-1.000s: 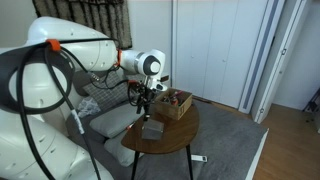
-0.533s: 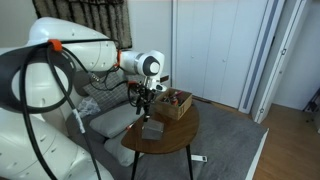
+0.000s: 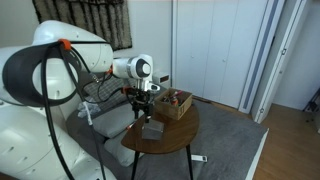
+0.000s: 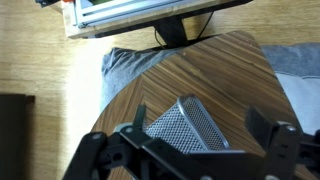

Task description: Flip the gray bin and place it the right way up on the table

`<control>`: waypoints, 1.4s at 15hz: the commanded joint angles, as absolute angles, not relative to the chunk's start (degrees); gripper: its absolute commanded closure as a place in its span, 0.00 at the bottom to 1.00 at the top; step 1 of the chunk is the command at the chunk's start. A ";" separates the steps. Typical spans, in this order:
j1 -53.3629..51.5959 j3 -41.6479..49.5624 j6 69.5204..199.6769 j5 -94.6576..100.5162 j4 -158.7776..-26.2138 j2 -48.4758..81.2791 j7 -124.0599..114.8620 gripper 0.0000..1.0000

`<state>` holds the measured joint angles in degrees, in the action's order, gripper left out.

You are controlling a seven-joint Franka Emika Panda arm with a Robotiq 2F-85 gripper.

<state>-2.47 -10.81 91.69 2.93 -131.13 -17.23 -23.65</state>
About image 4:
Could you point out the wooden side table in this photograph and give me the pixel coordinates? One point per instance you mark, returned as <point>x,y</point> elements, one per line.
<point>206,73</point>

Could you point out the dark brown furniture block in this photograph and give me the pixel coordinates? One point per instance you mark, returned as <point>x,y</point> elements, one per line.
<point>13,136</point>

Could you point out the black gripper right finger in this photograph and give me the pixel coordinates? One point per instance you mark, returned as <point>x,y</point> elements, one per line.
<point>283,146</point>

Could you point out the light gray pillow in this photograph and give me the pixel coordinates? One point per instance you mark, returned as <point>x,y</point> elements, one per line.
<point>301,100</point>

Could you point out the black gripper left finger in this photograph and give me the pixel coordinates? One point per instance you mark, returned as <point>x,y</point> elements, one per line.
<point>100,153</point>

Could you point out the gray mesh bin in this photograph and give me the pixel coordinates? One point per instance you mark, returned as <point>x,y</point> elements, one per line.
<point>186,128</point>

